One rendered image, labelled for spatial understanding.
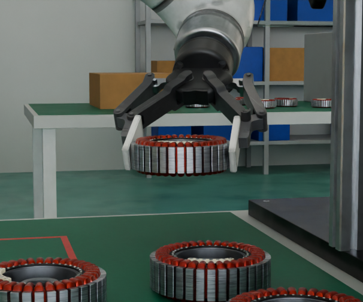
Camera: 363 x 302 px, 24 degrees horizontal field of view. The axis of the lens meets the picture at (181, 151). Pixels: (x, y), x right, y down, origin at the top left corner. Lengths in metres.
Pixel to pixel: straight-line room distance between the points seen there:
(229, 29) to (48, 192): 2.38
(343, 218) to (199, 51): 0.32
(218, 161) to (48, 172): 2.53
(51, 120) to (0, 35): 4.17
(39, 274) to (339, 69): 0.36
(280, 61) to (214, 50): 6.30
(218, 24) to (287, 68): 6.28
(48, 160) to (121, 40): 4.25
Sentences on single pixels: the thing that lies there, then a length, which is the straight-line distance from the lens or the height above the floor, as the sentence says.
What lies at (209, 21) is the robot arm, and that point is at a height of 1.01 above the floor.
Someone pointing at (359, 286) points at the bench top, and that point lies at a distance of 0.86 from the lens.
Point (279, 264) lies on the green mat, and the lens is 0.93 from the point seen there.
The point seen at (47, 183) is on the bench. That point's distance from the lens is 3.45.
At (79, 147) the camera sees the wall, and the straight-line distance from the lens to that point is 7.61.
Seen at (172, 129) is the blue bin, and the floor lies 0.39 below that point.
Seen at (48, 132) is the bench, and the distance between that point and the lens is 3.43.
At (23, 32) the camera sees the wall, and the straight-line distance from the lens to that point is 7.54.
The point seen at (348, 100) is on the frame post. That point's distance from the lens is 0.89.
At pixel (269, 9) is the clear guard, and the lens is 1.12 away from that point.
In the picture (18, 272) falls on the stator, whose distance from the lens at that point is 0.78.
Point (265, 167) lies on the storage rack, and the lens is 7.35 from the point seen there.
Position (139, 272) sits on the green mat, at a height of 0.75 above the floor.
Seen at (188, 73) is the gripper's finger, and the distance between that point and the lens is 1.08.
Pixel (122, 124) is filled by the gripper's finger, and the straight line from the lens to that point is 1.04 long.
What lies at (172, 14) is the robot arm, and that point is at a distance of 1.20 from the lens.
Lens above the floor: 0.96
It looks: 6 degrees down
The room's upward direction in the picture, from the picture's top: straight up
